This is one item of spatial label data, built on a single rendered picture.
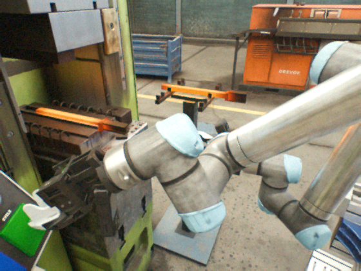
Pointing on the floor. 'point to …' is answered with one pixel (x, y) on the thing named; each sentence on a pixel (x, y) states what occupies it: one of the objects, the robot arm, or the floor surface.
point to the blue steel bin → (157, 54)
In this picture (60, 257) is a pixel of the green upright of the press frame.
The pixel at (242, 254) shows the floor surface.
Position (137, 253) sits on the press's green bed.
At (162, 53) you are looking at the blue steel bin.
